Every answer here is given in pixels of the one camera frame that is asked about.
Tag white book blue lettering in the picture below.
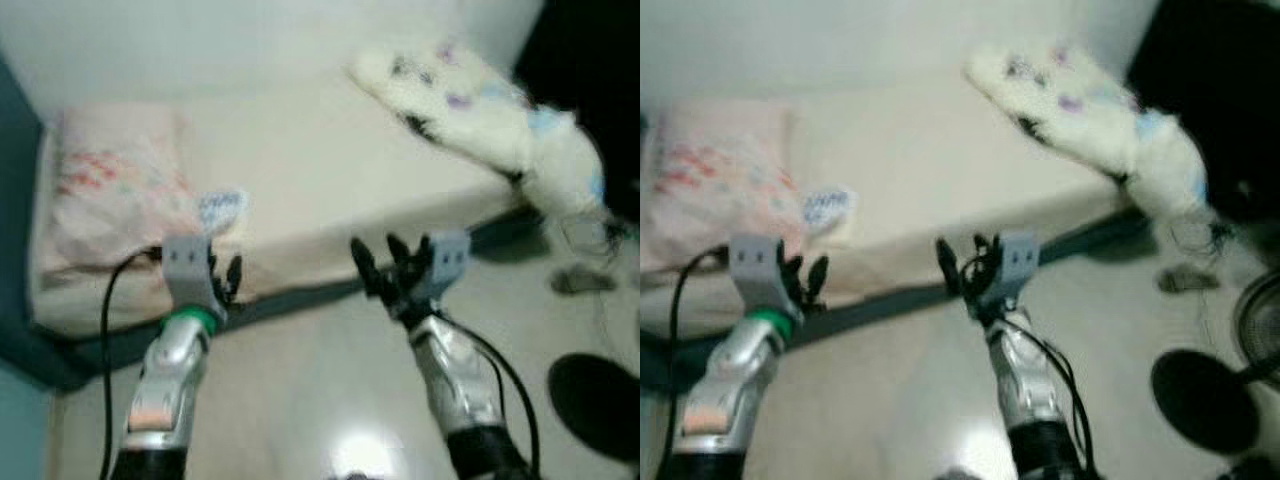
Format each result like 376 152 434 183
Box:
803 187 856 239
195 188 251 239

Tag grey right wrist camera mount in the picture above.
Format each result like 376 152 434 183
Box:
995 232 1041 306
425 232 471 306

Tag black furniture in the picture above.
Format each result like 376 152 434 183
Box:
1125 0 1280 216
515 0 641 216

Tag grey slipper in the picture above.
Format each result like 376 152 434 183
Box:
1160 262 1221 294
552 265 616 296

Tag cream cartoon print duvet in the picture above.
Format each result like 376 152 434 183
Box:
350 40 611 221
965 42 1211 223

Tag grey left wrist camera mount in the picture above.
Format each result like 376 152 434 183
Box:
162 236 226 316
730 235 796 321

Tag black standing fan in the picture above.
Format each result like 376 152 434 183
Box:
1150 268 1280 456
548 353 641 463

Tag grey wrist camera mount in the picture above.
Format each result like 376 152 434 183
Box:
162 236 226 316
995 232 1041 306
425 232 471 306
730 235 796 321

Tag pink pillow orange spots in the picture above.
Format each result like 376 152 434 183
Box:
40 105 206 276
640 105 811 276

